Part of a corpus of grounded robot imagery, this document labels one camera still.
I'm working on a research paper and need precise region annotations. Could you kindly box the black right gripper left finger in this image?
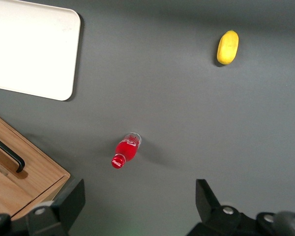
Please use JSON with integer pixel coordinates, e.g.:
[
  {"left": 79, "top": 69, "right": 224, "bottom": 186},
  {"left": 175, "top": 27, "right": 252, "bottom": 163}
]
[{"left": 0, "top": 178, "right": 86, "bottom": 236}]

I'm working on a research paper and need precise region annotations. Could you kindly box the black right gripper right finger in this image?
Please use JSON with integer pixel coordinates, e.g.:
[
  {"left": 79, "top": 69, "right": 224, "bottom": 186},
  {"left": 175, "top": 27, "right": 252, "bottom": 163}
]
[{"left": 186, "top": 178, "right": 278, "bottom": 236}]

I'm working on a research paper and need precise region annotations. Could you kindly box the wooden drawer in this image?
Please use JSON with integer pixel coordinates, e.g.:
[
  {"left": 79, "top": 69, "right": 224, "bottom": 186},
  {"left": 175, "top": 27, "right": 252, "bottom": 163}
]
[{"left": 0, "top": 112, "right": 67, "bottom": 221}]

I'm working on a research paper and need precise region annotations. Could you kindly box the black metal drawer handle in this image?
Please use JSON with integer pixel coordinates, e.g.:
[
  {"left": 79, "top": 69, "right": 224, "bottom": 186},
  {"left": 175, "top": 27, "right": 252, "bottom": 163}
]
[{"left": 0, "top": 133, "right": 26, "bottom": 174}]

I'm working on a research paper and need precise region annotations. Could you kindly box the wooden drawer cabinet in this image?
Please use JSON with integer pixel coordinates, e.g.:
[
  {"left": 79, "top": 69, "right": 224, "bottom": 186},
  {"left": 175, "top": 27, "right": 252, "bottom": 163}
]
[{"left": 0, "top": 112, "right": 71, "bottom": 222}]

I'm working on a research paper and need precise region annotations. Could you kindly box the red cola bottle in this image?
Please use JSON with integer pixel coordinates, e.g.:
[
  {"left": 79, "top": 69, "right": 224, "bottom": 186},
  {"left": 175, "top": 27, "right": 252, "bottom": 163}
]
[{"left": 111, "top": 132, "right": 142, "bottom": 170}]

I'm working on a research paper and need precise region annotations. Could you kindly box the white rectangular tray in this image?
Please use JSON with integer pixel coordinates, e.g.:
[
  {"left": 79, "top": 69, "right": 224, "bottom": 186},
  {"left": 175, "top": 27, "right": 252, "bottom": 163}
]
[{"left": 0, "top": 0, "right": 82, "bottom": 101}]

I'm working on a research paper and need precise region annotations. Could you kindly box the yellow lemon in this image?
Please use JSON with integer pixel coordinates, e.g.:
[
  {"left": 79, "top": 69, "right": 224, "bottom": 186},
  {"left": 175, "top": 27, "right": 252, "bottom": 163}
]
[{"left": 216, "top": 29, "right": 239, "bottom": 65}]

